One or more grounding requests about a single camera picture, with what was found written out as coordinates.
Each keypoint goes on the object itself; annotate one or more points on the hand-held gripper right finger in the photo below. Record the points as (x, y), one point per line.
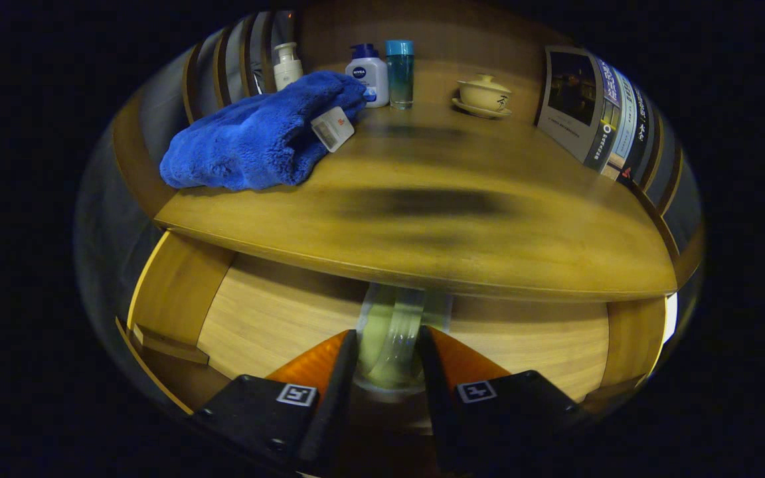
(439, 398)

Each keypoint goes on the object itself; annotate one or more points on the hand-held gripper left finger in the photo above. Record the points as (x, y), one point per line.
(329, 411)

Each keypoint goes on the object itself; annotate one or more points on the wooden drawer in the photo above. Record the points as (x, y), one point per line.
(269, 318)

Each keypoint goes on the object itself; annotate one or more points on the wooden countertop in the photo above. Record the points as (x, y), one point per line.
(455, 232)

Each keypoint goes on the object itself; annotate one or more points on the wooden cabinet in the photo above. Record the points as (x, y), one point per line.
(435, 40)

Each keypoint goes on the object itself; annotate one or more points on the blue towel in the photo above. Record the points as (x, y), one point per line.
(250, 139)

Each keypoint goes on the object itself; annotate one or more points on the beige saucer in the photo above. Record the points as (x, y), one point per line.
(465, 109)

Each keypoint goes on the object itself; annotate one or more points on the beige lidded tea cup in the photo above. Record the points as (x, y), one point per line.
(482, 95)

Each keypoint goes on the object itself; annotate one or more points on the teal glass bottle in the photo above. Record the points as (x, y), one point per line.
(400, 76)

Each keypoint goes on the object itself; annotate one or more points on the white bottle with blue cap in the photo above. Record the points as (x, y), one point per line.
(370, 78)

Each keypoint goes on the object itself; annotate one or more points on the pale blue spine book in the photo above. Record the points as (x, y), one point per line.
(623, 126)

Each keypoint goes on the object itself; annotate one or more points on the white pump bottle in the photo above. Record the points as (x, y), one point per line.
(287, 70)

